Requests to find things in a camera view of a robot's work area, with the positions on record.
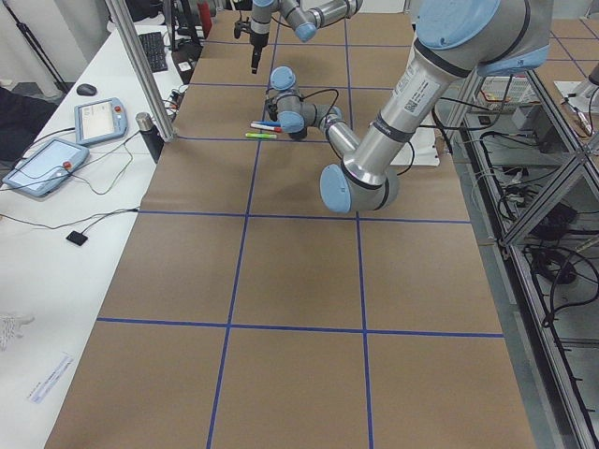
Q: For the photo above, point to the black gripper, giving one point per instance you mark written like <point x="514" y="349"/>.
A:
<point x="256" y="38"/>

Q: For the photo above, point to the blue highlighter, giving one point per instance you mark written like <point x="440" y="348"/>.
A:
<point x="264" y="125"/>

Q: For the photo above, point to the red white marker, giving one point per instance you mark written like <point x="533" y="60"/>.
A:
<point x="274" y="130"/>

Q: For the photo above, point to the green highlighter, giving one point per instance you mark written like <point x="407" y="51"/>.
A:
<point x="261" y="136"/>

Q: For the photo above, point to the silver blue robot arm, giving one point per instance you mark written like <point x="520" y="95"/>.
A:
<point x="303" y="22"/>
<point x="453" y="39"/>

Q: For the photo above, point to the black keyboard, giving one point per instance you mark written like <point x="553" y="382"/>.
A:
<point x="154" y="49"/>

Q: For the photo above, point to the dark water bottle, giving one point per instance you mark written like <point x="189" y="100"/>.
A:
<point x="150" y="134"/>

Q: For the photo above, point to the far teach pendant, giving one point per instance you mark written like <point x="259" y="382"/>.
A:
<point x="100" y="121"/>

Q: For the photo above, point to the teach pendant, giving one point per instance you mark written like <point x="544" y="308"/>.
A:
<point x="100" y="121"/>
<point x="47" y="168"/>

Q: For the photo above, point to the black computer mouse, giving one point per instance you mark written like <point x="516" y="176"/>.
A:
<point x="86" y="89"/>

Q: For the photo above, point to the white column base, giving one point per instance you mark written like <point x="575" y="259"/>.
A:
<point x="421" y="149"/>

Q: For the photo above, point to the near teach pendant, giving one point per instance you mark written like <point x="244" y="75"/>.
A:
<point x="47" y="168"/>

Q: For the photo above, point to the small black pad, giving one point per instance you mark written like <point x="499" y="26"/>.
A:
<point x="77" y="238"/>

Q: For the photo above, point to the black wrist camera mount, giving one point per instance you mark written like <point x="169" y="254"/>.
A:
<point x="241" y="26"/>
<point x="271" y="106"/>

